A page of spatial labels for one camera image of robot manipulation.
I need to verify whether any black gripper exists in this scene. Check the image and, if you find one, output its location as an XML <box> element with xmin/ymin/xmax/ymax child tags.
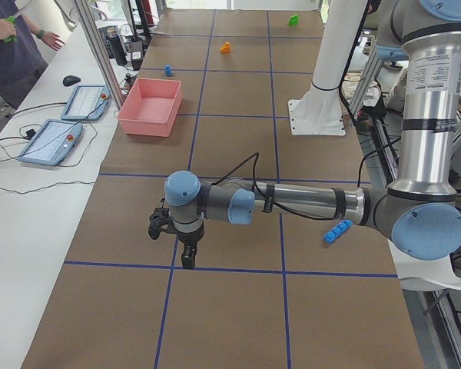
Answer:
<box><xmin>177</xmin><ymin>225</ymin><xmax>204</xmax><ymax>269</ymax></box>

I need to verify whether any orange block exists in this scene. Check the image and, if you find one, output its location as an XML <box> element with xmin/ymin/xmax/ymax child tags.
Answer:
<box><xmin>220</xmin><ymin>42</ymin><xmax>231</xmax><ymax>54</ymax></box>

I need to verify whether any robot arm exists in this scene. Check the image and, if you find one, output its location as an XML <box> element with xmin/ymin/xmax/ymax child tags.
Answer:
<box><xmin>148</xmin><ymin>1</ymin><xmax>461</xmax><ymax>269</ymax></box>

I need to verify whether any pink plastic box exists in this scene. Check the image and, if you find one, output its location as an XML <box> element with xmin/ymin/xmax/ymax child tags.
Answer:
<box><xmin>118</xmin><ymin>78</ymin><xmax>182</xmax><ymax>138</ymax></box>

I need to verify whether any long blue block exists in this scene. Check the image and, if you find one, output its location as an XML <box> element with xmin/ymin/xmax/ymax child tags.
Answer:
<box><xmin>323</xmin><ymin>220</ymin><xmax>353</xmax><ymax>244</ymax></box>

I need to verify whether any near teach pendant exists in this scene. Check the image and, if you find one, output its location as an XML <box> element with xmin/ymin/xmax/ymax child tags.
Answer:
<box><xmin>17</xmin><ymin>119</ymin><xmax>84</xmax><ymax>166</ymax></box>

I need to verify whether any teach pendant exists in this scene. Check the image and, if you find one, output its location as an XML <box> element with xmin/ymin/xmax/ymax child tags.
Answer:
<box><xmin>61</xmin><ymin>85</ymin><xmax>111</xmax><ymax>121</ymax></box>
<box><xmin>17</xmin><ymin>119</ymin><xmax>84</xmax><ymax>166</ymax></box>

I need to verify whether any far teach pendant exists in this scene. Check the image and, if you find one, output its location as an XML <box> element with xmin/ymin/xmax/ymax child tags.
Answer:
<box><xmin>61</xmin><ymin>85</ymin><xmax>111</xmax><ymax>121</ymax></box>

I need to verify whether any black computer mouse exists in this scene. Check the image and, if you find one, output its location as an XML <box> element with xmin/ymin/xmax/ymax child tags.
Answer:
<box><xmin>62</xmin><ymin>75</ymin><xmax>81</xmax><ymax>87</ymax></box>

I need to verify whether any black bottle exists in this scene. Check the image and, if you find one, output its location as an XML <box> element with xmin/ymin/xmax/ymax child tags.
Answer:
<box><xmin>107</xmin><ymin>28</ymin><xmax>128</xmax><ymax>66</ymax></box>

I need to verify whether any white chair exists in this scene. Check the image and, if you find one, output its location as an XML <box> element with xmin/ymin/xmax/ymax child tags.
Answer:
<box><xmin>387</xmin><ymin>240</ymin><xmax>461</xmax><ymax>291</ymax></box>

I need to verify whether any green block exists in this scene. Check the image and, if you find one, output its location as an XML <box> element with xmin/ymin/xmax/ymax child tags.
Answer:
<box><xmin>288</xmin><ymin>15</ymin><xmax>299</xmax><ymax>27</ymax></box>

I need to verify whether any person in dark shirt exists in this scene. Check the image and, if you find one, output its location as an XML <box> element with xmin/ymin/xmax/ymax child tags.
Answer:
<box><xmin>0</xmin><ymin>1</ymin><xmax>65</xmax><ymax>108</ymax></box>

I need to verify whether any aluminium frame post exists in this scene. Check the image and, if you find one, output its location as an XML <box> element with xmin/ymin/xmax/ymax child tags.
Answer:
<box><xmin>73</xmin><ymin>0</ymin><xmax>124</xmax><ymax>110</ymax></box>

